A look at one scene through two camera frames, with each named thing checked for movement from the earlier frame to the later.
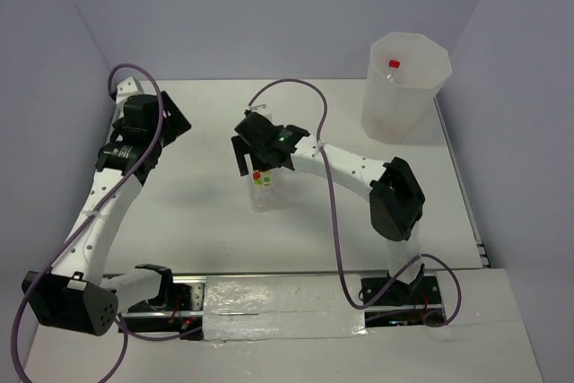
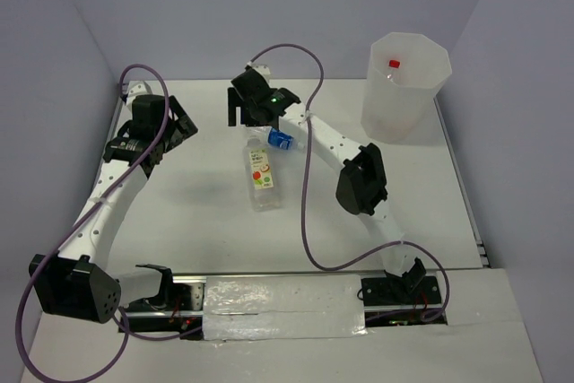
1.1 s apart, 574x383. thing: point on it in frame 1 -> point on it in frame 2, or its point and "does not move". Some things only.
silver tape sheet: x=281 y=307 does not move
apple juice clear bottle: x=263 y=191 does not move
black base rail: x=389 y=302 does not move
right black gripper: x=243 y=147 -> x=234 y=101
